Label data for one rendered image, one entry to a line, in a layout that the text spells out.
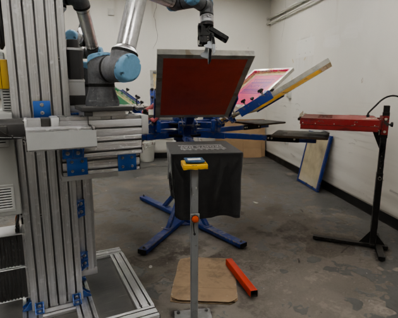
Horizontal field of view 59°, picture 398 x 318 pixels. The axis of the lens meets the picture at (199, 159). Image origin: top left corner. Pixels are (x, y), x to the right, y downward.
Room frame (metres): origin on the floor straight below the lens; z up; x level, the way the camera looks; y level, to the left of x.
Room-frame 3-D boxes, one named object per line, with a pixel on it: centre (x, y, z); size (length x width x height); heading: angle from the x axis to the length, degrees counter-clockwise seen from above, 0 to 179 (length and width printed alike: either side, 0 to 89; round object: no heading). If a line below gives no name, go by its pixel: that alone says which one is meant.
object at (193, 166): (1.83, 0.03, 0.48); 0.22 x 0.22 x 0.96; 9
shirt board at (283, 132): (3.21, -0.47, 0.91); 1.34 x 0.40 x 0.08; 69
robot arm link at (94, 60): (1.65, 0.44, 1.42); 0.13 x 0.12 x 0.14; 53
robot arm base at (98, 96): (1.65, 0.45, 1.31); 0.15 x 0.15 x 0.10
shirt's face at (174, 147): (2.35, -0.02, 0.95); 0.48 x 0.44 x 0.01; 9
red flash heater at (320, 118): (2.94, -1.17, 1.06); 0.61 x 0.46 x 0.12; 69
